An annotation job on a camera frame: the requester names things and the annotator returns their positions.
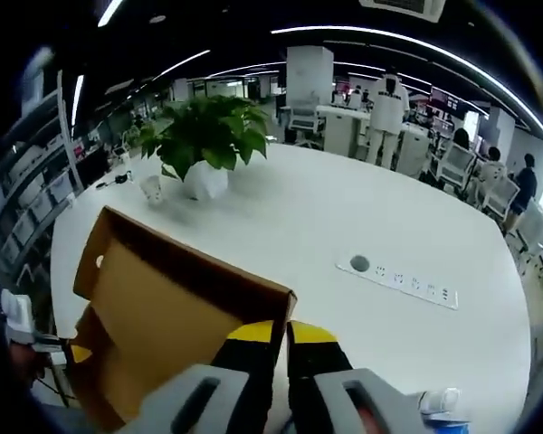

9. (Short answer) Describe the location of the group of white office chairs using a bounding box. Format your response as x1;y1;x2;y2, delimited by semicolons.
280;103;543;272

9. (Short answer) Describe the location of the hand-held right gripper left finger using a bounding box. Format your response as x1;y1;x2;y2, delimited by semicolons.
126;319;277;434

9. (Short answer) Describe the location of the white storage shelving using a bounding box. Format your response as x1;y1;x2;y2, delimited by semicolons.
0;71;85;290

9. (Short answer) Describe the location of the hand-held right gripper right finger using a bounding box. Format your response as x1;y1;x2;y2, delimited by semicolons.
285;320;429;434

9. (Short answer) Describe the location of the desk socket panel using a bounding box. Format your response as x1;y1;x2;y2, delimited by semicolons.
334;253;460;311

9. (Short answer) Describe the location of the brown cardboard shoe box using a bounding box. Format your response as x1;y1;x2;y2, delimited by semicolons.
70;205;299;430

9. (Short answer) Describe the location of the small black device with cable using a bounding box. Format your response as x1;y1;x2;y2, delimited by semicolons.
97;170;132;189

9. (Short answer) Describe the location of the white cup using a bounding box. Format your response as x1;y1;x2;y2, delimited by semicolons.
138;175;165;208

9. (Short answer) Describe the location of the ceiling air vent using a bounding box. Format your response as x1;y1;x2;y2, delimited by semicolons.
359;0;447;22

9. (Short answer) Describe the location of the green potted plant white pot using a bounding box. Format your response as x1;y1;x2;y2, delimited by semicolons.
138;95;271;202

